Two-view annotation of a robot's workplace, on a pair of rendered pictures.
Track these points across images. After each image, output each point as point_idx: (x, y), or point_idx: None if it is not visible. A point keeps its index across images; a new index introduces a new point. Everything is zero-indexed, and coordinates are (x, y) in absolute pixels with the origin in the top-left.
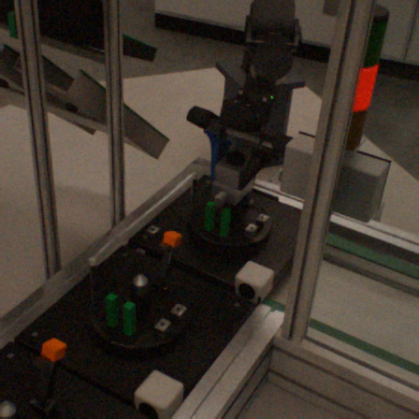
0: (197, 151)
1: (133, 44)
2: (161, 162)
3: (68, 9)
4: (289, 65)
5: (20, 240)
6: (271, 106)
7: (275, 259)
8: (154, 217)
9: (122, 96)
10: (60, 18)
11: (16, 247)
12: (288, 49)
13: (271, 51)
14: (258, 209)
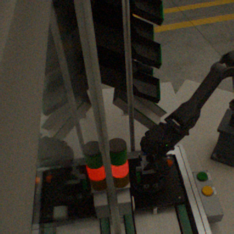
0: (209, 139)
1: (146, 95)
2: (189, 136)
3: (112, 77)
4: (159, 139)
5: (112, 137)
6: (166, 148)
7: (146, 202)
8: (133, 158)
9: (132, 112)
10: (108, 79)
11: (109, 138)
12: (162, 133)
13: (156, 130)
14: (163, 181)
